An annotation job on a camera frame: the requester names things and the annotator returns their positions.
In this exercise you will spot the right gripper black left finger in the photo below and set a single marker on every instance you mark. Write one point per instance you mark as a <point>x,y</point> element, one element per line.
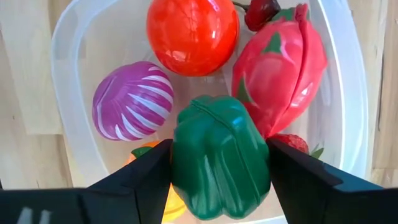
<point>130,193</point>

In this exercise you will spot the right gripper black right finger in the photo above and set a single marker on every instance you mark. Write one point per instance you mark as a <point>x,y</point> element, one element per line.
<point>311,193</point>

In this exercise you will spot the orange toy fruit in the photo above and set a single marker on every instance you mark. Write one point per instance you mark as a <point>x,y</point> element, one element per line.
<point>175,205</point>

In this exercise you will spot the red toy strawberry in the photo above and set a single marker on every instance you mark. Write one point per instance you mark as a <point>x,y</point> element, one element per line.
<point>295,142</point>

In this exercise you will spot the purple striped toy cabbage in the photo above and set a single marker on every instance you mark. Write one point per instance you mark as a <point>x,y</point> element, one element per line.
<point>133,99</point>

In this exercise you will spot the green toy bell pepper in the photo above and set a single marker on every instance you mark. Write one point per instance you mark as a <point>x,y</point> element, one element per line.
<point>217,155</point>

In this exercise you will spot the pink toy dragon fruit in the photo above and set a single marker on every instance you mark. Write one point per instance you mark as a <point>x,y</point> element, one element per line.
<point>280,77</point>

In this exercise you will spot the red toy tomato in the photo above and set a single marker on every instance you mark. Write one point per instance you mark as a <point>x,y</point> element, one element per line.
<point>192,34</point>

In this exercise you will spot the dark red toy cherry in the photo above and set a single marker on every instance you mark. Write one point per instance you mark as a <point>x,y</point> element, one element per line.
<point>261,12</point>

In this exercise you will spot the clear plastic tupperware container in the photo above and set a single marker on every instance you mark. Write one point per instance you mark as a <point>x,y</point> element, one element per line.
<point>77,93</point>

